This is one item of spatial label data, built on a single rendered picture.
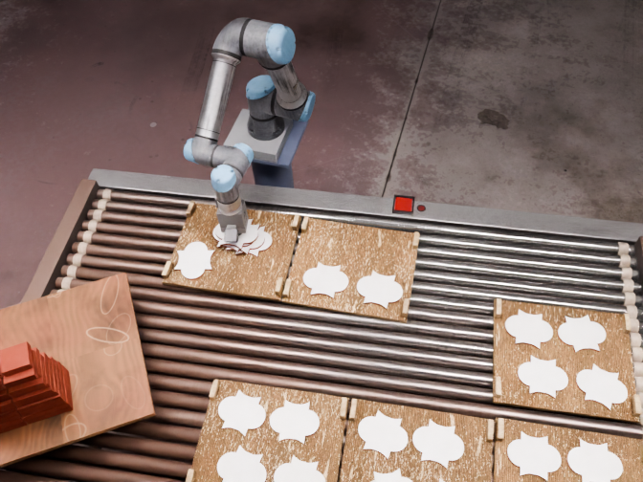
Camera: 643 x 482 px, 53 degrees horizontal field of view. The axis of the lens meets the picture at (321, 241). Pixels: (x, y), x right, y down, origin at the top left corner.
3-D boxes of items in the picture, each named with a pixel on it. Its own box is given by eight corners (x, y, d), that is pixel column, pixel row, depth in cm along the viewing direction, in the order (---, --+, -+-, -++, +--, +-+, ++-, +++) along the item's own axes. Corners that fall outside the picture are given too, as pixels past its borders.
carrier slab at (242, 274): (193, 205, 238) (192, 202, 237) (301, 218, 233) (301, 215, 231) (163, 284, 219) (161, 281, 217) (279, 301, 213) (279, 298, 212)
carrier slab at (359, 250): (305, 220, 232) (305, 217, 231) (419, 236, 226) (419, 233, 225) (282, 303, 213) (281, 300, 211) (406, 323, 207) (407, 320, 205)
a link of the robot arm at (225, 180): (239, 164, 199) (228, 185, 194) (244, 187, 208) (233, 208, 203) (216, 159, 201) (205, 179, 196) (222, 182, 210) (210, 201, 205)
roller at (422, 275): (84, 234, 238) (79, 227, 234) (636, 297, 214) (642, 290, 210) (79, 246, 235) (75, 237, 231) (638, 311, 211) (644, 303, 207)
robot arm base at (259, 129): (250, 114, 266) (247, 95, 258) (286, 115, 265) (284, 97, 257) (244, 140, 257) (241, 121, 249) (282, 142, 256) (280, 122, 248)
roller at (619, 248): (103, 193, 249) (99, 185, 245) (630, 249, 225) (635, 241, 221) (99, 203, 246) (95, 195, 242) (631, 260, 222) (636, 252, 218)
